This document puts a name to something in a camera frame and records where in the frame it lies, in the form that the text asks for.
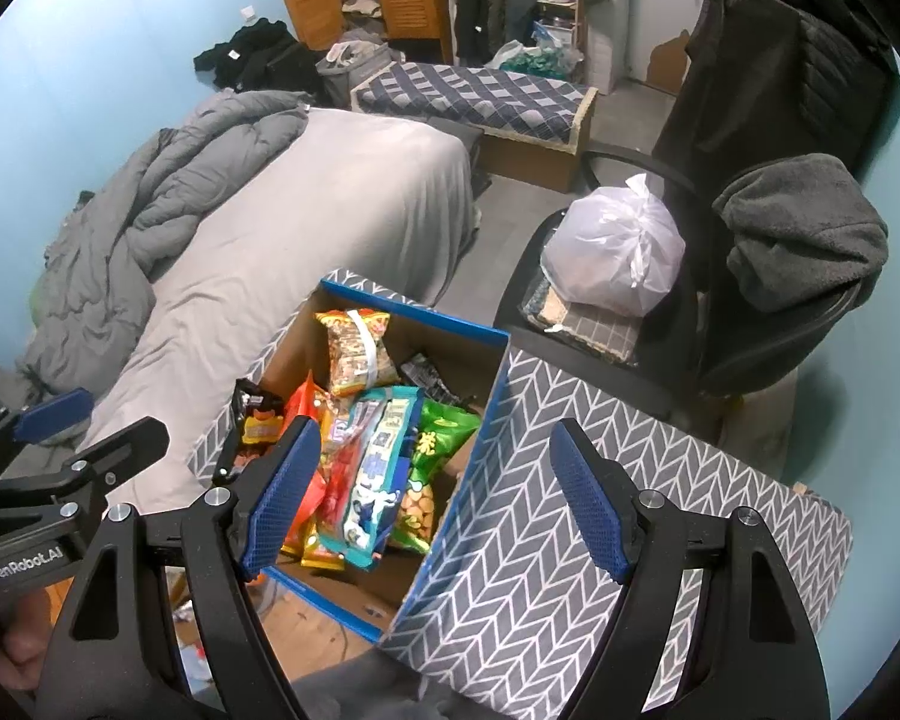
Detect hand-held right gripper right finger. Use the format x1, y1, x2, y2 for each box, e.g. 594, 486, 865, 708
549, 418, 830, 720

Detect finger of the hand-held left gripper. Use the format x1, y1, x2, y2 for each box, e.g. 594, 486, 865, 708
0, 388, 95, 477
0, 418, 171, 515

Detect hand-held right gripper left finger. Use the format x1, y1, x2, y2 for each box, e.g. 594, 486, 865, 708
34, 416, 323, 720

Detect red snack packet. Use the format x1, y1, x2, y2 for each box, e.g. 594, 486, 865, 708
281, 371, 353, 548

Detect dark brown snack packet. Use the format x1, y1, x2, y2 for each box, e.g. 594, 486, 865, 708
214, 379, 286, 485

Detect long yellow snack packet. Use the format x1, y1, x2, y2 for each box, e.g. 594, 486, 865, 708
300, 517, 346, 571

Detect teal snack packet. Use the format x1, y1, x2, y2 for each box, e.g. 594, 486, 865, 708
319, 386, 425, 571

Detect cardboard storage box blue rim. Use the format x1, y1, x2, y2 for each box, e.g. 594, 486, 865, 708
187, 268, 511, 646

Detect orange taped snack bag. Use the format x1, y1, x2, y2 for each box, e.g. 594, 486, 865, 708
315, 307, 400, 398

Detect green peanut snack packet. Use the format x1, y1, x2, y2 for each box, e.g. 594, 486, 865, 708
390, 399, 482, 556

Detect person's left hand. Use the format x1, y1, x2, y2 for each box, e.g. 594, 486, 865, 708
0, 585, 65, 691

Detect grey herringbone storage ottoman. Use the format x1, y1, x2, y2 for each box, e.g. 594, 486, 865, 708
379, 349, 856, 720

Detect grey checked cushion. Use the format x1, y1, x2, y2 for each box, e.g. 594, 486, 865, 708
521, 277, 646, 365

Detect grey duvet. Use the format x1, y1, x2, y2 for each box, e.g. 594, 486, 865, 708
0, 90, 312, 398

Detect black office chair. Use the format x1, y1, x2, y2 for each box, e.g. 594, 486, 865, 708
495, 146, 886, 421

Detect white plastic bag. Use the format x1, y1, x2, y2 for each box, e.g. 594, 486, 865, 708
541, 172, 687, 316

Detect grey sheeted bed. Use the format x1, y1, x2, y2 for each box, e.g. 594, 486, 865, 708
94, 109, 488, 511

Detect grey fleece garment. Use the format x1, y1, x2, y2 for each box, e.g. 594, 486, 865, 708
712, 154, 890, 312

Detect black clothes pile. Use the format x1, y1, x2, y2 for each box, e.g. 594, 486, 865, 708
193, 17, 323, 91

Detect blue checked mattress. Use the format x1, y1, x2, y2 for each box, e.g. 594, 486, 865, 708
352, 60, 599, 143

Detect grey clothes pile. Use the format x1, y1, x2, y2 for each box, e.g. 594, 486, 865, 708
316, 37, 402, 102

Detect green plastic bag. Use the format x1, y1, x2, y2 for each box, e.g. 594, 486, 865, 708
491, 41, 582, 80

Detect brown cardboard piece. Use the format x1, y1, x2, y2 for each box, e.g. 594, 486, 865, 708
645, 28, 695, 95

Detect black hanging jacket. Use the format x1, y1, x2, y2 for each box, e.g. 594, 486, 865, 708
656, 0, 900, 181

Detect dark hanging clothes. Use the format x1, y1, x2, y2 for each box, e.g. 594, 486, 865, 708
450, 0, 537, 65

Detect white door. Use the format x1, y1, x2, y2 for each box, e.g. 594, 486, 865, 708
619, 0, 721, 87

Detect wooden daybed frame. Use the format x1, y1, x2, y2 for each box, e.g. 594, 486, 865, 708
480, 86, 599, 192

